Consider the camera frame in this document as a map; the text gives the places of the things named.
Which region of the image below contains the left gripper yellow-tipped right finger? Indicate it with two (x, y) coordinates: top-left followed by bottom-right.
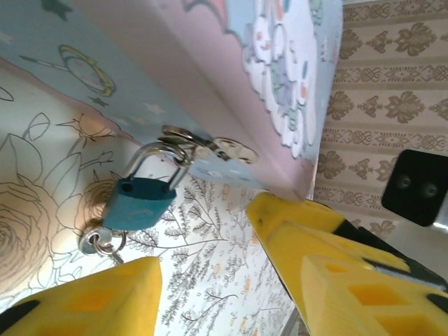
(246, 191), (448, 336)

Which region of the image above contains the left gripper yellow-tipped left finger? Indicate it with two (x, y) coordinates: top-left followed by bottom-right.
(0, 256), (162, 336)

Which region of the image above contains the silver key ring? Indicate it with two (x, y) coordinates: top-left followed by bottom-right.
(91, 229), (127, 255)

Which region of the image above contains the small blue padlock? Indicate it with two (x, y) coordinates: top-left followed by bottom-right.
(102, 141), (188, 232)

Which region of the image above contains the pastel cartoon tin box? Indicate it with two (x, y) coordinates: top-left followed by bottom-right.
(0, 0), (344, 202)

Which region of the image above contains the floral patterned table cover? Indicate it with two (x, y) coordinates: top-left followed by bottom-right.
(0, 66), (305, 336)

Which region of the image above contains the silver box hasp latch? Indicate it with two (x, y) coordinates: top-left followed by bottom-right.
(160, 125), (258, 165)

